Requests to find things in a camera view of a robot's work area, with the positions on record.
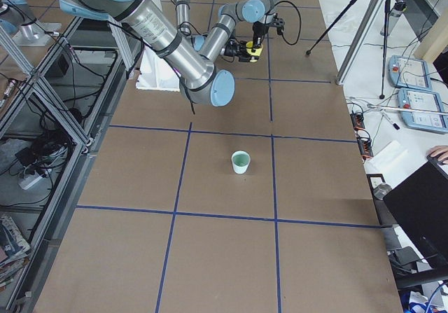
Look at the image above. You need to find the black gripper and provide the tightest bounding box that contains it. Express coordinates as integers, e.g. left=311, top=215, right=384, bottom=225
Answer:
left=252, top=13, right=277, bottom=44
left=223, top=41, right=260, bottom=63

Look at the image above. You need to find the yellow cup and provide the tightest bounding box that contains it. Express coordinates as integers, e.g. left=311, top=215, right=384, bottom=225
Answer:
left=246, top=43, right=263, bottom=57

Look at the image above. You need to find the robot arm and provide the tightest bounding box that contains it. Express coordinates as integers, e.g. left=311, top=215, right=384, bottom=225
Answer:
left=59, top=0, right=278, bottom=106
left=173, top=0, right=278, bottom=62

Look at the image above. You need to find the green cup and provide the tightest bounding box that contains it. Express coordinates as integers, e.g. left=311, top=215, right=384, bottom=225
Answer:
left=231, top=151, right=251, bottom=174

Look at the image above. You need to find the stack of magazines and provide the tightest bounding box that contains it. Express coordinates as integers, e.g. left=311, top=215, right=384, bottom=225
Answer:
left=1, top=213, right=31, bottom=291

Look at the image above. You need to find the person's hand on mouse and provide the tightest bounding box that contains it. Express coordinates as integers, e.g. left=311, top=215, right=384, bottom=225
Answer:
left=427, top=145, right=448, bottom=165

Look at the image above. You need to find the orange black power strip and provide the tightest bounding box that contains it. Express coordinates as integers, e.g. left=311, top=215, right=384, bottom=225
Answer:
left=350, top=112, right=374, bottom=161

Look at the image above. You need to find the upper blue teach pendant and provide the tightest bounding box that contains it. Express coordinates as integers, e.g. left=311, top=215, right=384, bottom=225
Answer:
left=388, top=55, right=432, bottom=91

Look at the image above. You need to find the blue teach pendant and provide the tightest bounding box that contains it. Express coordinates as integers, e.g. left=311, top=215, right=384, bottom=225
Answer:
left=398, top=88, right=447, bottom=134
left=388, top=55, right=432, bottom=91

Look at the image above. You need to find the lower blue teach pendant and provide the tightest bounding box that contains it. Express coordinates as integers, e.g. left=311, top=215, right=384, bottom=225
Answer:
left=398, top=88, right=447, bottom=134

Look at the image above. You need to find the white folded cloth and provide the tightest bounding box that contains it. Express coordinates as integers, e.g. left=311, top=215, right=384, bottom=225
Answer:
left=368, top=140, right=408, bottom=173

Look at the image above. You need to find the metal hex weight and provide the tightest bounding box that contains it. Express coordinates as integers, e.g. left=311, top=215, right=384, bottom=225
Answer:
left=373, top=183, right=392, bottom=200

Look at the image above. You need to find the black laptop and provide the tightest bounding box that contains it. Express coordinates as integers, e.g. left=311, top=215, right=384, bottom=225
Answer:
left=384, top=160, right=447, bottom=267

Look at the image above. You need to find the white power strip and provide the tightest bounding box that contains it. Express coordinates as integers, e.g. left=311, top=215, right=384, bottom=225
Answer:
left=18, top=172, right=48, bottom=190

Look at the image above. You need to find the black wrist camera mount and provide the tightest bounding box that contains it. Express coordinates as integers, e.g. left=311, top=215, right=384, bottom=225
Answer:
left=269, top=13, right=285, bottom=36

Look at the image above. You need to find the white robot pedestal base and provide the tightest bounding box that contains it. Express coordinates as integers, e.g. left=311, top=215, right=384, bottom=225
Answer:
left=136, top=47, right=179, bottom=92

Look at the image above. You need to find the aluminium frame post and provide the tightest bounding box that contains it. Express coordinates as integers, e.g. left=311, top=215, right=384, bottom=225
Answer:
left=336, top=0, right=386, bottom=85

